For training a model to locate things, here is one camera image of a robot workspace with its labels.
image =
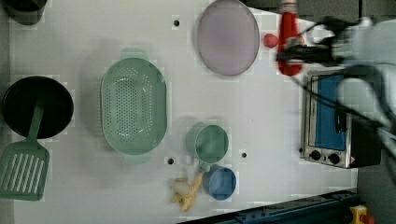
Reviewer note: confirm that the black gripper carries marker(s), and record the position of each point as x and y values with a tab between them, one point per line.
322	51

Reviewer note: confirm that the red plush ketchup bottle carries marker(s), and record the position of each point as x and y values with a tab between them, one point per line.
288	28

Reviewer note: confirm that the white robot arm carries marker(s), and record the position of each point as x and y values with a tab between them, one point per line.
368	55

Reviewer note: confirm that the grey oval plate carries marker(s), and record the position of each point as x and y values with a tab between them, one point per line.
228	37

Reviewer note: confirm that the plush strawberry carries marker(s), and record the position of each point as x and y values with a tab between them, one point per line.
270	41

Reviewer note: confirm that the green measuring cup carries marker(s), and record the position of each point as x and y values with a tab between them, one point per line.
208	143

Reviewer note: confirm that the blue measuring cup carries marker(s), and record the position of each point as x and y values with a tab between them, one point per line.
219	182

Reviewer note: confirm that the green plastic colander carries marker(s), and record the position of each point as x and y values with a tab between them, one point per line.
134	106

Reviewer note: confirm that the peeled toy banana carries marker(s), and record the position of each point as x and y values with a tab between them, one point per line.
185	193

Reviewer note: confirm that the yellow red emergency button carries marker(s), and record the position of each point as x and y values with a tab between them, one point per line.
360	215

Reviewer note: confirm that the black cylinder container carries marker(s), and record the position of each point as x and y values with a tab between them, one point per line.
26	12

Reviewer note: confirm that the black pot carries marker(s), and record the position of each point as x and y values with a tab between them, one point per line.
19	106

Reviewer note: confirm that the green slotted spatula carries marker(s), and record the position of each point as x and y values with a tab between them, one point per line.
24	164

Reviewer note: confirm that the blue metal rail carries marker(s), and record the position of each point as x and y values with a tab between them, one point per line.
329	208

